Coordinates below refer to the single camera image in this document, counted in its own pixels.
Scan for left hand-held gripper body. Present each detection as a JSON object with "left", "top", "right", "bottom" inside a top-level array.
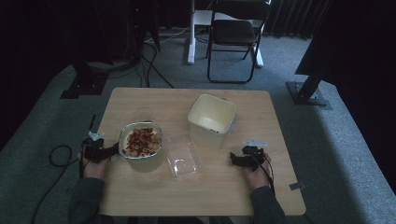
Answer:
[{"left": 82, "top": 131, "right": 108, "bottom": 164}]

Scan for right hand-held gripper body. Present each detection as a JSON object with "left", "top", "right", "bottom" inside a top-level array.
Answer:
[{"left": 241, "top": 138, "right": 269, "bottom": 172}]

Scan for cream bowl of food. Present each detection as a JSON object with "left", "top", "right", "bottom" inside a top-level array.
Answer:
[{"left": 118, "top": 120, "right": 164, "bottom": 174}]

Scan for cream square bin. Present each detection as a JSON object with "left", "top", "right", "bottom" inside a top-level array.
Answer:
[{"left": 187, "top": 93, "right": 238, "bottom": 150}]

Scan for person's left hand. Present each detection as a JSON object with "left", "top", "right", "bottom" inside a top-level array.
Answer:
[{"left": 78, "top": 154, "right": 111, "bottom": 181}]

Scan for person's right hand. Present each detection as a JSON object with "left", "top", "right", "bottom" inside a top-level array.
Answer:
[{"left": 244, "top": 152, "right": 273, "bottom": 190}]

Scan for black slanted stand with base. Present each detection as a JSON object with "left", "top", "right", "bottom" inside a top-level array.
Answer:
[{"left": 286, "top": 69, "right": 333, "bottom": 111}]

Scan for black folding chair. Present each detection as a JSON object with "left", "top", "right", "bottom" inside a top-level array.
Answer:
[{"left": 206, "top": 0, "right": 273, "bottom": 85}]

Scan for dark curtain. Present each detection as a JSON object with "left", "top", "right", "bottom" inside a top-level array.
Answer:
[{"left": 264, "top": 0, "right": 332, "bottom": 40}]

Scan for right hand-held gripper cable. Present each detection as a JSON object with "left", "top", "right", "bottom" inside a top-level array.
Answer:
[{"left": 251, "top": 151, "right": 276, "bottom": 197}]

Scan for black looped floor cable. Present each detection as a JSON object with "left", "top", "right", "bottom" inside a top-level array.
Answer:
[{"left": 30, "top": 144, "right": 82, "bottom": 224}]

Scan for black floor cables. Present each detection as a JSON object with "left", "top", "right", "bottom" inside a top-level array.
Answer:
[{"left": 135, "top": 40, "right": 176, "bottom": 90}]

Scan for white floor cable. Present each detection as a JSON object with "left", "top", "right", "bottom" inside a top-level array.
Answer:
[{"left": 145, "top": 25, "right": 191, "bottom": 45}]

